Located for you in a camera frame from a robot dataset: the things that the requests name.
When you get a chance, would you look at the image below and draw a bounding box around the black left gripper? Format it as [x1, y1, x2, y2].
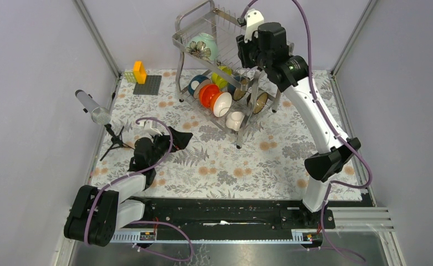
[149, 126, 192, 167]

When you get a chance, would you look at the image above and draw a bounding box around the orange bowl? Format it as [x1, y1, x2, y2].
[198, 84, 220, 108]

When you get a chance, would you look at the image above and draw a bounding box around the steel two-tier dish rack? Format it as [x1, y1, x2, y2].
[172, 1, 281, 149]

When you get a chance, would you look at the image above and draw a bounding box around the orange toy block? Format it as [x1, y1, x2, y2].
[132, 61, 147, 84]

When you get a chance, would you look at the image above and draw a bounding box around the small white cup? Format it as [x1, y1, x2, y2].
[225, 111, 245, 132]

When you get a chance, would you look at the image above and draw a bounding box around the floral table mat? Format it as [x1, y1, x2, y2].
[88, 69, 364, 202]

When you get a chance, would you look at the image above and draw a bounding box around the silver microphone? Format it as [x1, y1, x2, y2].
[75, 90, 111, 125]

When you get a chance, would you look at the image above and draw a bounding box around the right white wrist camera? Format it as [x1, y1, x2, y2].
[238, 8, 264, 43]

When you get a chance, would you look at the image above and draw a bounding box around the mint green floral bowl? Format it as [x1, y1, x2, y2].
[185, 32, 219, 62]

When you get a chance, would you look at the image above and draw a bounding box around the purple cable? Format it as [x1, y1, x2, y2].
[83, 117, 196, 263]
[240, 0, 374, 265]

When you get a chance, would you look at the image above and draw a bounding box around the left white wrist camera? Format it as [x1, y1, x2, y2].
[143, 120, 162, 137]

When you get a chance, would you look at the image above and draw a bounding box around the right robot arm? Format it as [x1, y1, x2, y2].
[236, 22, 361, 228]

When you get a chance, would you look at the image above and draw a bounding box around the brown rimmed tan bowl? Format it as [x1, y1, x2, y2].
[253, 90, 269, 114]

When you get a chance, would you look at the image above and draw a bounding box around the blue tan-inside bowl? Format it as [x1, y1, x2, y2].
[227, 75, 249, 101]

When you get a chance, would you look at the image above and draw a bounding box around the dark blue bowl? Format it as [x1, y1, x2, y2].
[187, 75, 211, 99]

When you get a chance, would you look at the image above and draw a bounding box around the grey building baseplate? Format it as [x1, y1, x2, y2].
[133, 75, 162, 95]

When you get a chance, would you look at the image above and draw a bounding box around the light green toy block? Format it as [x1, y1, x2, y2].
[123, 71, 137, 83]

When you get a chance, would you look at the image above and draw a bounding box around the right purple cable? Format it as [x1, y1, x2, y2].
[240, 0, 374, 265]

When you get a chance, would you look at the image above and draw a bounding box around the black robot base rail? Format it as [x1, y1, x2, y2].
[126, 198, 335, 241]

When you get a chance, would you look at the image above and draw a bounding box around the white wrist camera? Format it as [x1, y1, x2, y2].
[143, 120, 162, 137]
[238, 8, 264, 43]

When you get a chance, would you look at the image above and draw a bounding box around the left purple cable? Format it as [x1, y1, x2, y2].
[83, 117, 196, 263]

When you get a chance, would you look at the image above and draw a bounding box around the yellow-green bowl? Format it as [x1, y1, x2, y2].
[211, 65, 232, 90]

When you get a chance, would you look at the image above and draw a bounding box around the black microphone tripod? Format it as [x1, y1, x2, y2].
[99, 124, 134, 161]

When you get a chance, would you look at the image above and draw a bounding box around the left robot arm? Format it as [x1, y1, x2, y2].
[63, 127, 193, 247]

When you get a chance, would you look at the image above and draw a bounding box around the white orange-rimmed bowl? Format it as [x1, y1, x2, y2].
[210, 92, 232, 117]

